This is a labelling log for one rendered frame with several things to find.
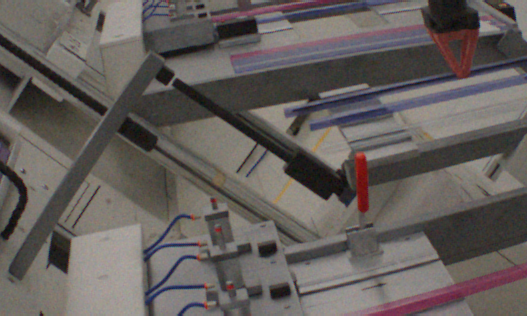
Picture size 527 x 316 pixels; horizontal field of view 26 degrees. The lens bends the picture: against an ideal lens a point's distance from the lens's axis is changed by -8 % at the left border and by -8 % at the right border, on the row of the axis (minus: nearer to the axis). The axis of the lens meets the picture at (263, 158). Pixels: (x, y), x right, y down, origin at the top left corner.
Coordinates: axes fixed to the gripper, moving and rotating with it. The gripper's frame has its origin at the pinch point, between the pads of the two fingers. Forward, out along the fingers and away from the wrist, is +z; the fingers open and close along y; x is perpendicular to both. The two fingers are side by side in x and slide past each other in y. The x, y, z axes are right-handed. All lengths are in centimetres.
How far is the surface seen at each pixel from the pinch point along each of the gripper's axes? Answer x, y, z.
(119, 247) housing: -47, 43, -1
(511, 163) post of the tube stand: 3.0, 10.4, 11.2
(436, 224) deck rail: -13.9, 36.3, 6.8
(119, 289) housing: -47, 54, -1
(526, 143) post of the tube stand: 5.7, 10.4, 8.9
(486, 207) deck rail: -7.7, 36.4, 6.4
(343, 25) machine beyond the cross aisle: 37, -396, 68
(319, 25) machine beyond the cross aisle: 25, -396, 65
